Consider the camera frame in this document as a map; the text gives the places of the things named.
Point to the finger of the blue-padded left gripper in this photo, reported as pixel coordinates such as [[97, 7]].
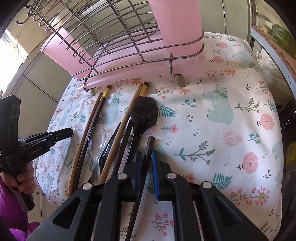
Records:
[[123, 187]]

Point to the dark wooden chopstick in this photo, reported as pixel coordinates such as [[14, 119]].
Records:
[[145, 168]]

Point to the chrome shelf pole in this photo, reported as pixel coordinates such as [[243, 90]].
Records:
[[251, 21]]

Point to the purple sleeve forearm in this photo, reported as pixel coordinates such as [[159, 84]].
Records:
[[13, 216]]

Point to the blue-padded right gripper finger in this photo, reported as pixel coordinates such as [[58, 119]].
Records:
[[169, 186]]

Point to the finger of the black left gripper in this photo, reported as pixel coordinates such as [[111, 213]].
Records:
[[59, 135]]

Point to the person's left hand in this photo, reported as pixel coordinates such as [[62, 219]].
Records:
[[25, 182]]

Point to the brown wooden chopstick left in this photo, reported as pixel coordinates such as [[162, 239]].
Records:
[[79, 158]]

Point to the white plastic bag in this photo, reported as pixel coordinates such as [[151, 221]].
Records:
[[274, 79]]

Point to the green bell pepper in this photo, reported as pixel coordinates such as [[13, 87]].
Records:
[[283, 37]]

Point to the gold-banded brown chopstick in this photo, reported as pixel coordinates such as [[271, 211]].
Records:
[[135, 123]]

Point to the clear plastic spoon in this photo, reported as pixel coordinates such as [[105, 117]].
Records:
[[96, 144]]

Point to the pink left utensil cup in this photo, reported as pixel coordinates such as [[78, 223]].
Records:
[[74, 59]]

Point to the pink utensil cup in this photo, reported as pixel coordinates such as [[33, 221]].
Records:
[[74, 59], [180, 25]]

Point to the floral bear pattern cloth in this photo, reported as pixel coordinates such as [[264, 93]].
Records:
[[222, 127]]

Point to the pink drip tray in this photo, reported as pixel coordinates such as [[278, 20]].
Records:
[[155, 60]]

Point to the pink right utensil cup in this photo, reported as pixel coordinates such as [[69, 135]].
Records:
[[180, 25]]

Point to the metal wire utensil rack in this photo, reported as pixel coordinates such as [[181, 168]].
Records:
[[100, 27]]

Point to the black plastic utensil handle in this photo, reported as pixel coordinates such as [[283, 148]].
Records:
[[103, 158]]

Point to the black plastic spoon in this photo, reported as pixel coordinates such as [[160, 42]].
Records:
[[143, 115]]

